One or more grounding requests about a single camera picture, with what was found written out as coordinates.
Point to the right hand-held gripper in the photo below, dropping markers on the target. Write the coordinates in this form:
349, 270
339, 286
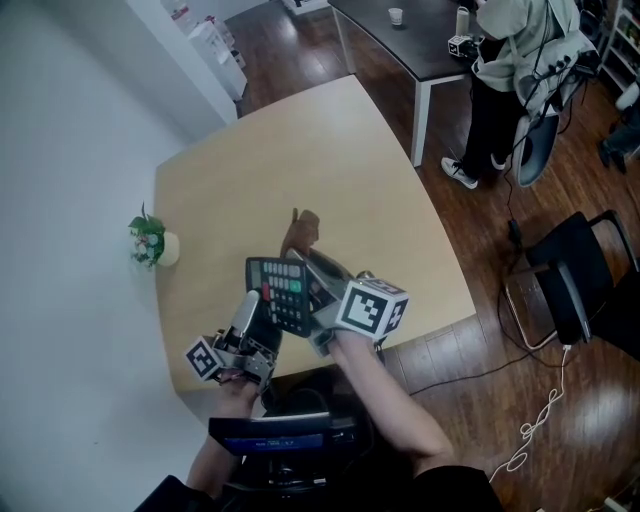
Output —
362, 307

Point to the person's right forearm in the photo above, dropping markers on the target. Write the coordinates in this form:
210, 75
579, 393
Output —
390, 415

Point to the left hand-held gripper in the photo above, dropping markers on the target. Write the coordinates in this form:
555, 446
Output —
205, 360

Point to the white paper cup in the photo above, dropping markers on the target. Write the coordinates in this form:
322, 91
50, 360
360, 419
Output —
396, 16

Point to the dark table with white legs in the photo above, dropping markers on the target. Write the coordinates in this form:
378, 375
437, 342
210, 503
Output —
380, 40

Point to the brown knitted cloth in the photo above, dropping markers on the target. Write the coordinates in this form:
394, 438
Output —
300, 232

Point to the grey shell chair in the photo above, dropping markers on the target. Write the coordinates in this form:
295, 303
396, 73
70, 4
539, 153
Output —
537, 150

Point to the black chest-mounted screen device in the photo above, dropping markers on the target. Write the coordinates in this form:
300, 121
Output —
275, 442

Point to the black calculator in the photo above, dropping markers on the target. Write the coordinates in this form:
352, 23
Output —
285, 295

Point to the white floor cabinet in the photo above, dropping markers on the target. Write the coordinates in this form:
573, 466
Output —
220, 55

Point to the person with headset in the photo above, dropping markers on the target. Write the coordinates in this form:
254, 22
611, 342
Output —
450, 490

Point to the black chair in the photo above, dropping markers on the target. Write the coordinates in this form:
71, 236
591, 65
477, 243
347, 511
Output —
570, 280

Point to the flower plant in cream pot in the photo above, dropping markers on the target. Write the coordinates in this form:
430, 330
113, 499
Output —
170, 250

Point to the black power adapter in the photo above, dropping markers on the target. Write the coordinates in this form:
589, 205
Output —
515, 230

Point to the person's left forearm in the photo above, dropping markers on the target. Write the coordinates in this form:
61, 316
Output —
235, 400

